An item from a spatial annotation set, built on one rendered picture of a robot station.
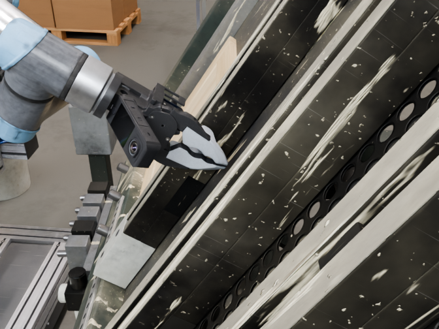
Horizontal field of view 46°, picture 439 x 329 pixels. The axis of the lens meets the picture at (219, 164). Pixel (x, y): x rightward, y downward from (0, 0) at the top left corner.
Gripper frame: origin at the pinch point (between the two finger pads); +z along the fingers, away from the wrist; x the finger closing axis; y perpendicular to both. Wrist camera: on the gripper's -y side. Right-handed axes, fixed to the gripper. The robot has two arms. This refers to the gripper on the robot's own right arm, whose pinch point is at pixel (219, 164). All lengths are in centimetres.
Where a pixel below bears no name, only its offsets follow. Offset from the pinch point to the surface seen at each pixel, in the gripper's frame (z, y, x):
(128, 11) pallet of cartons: -26, 452, 139
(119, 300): 1.6, 2.9, 38.1
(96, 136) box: -13, 79, 55
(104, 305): -1.1, 0.2, 38.1
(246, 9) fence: 1, 61, -9
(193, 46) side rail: -2, 85, 14
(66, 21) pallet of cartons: -71, 408, 164
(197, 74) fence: 0, 61, 12
